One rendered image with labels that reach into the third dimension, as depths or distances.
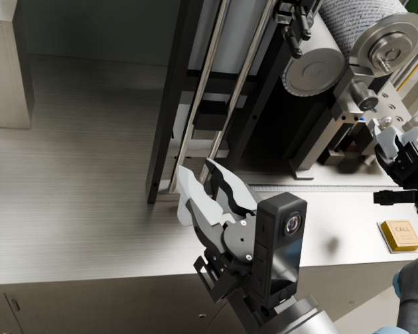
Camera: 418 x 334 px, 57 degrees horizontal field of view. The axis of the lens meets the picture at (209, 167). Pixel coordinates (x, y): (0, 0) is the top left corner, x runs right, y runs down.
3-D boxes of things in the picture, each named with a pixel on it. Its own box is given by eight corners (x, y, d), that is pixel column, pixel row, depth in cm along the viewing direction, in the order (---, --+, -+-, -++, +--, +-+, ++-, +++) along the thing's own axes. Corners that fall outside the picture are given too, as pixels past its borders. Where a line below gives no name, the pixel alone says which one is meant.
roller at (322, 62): (277, 93, 80) (300, 44, 71) (249, 22, 95) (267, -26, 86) (327, 97, 83) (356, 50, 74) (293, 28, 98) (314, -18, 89)
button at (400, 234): (391, 251, 89) (398, 246, 87) (379, 224, 93) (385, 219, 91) (416, 250, 91) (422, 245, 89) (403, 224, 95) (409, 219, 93)
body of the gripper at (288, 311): (187, 260, 46) (242, 357, 41) (213, 221, 40) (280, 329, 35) (235, 241, 50) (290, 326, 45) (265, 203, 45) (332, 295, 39)
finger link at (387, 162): (390, 140, 81) (415, 173, 76) (385, 146, 82) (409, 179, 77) (373, 142, 79) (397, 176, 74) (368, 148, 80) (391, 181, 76)
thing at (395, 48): (420, 47, 73) (387, 75, 77) (415, 40, 74) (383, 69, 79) (397, 31, 69) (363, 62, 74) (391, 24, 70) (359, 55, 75)
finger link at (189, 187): (150, 197, 48) (195, 255, 45) (162, 167, 44) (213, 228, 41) (169, 189, 50) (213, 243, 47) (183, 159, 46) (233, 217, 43)
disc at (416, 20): (335, 75, 78) (377, 7, 67) (334, 73, 78) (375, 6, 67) (395, 81, 82) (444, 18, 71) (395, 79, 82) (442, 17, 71)
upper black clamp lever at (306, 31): (299, 42, 47) (304, 34, 46) (291, 12, 50) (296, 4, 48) (309, 43, 48) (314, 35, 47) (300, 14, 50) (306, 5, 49)
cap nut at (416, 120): (406, 134, 96) (417, 121, 93) (399, 123, 98) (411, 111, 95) (418, 134, 97) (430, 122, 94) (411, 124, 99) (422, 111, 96)
